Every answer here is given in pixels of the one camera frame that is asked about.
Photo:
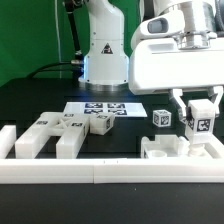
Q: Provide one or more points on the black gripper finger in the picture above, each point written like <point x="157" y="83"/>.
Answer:
<point x="215" y="93"/>
<point x="175" y="95"/>

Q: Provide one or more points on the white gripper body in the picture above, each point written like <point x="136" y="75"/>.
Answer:
<point x="157" y="65"/>

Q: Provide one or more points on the white chair seat plate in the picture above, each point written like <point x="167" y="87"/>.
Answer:
<point x="170" y="146"/>

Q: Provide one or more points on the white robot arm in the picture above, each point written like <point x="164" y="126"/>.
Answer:
<point x="106" y="65"/>

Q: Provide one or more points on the white marker sheet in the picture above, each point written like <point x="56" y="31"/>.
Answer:
<point x="118" y="109"/>

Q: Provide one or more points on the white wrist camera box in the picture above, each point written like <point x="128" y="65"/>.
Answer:
<point x="163" y="26"/>

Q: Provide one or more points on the white U-shaped fence frame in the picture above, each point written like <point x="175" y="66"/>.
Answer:
<point x="120" y="170"/>

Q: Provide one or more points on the black camera stand pole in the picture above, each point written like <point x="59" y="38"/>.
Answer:
<point x="70" y="6"/>

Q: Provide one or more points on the white chair back frame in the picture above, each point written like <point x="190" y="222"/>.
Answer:
<point x="70" y="128"/>

